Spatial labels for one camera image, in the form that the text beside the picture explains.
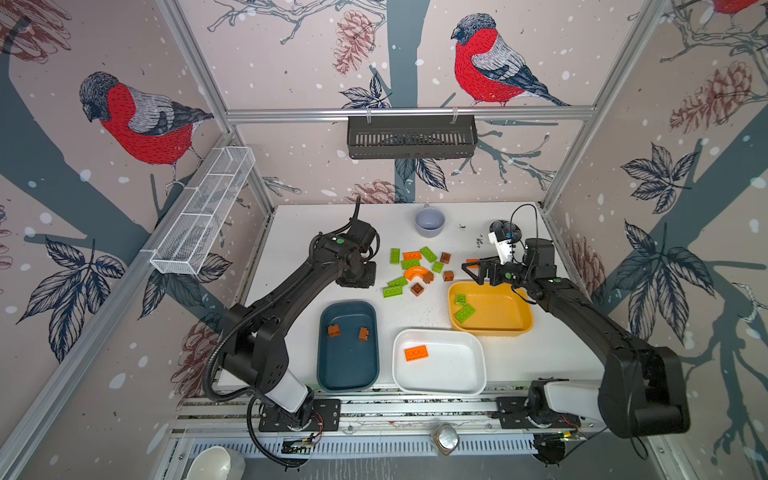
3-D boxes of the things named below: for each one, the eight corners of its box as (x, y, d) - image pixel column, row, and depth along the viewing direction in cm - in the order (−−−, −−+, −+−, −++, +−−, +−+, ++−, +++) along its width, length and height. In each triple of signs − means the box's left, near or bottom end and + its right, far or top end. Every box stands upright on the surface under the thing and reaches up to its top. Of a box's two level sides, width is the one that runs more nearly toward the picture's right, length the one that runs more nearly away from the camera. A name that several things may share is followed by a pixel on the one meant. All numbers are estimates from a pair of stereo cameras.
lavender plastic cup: (416, 237, 112) (417, 227, 107) (414, 213, 120) (415, 204, 115) (443, 237, 112) (446, 227, 107) (440, 213, 120) (442, 204, 115)
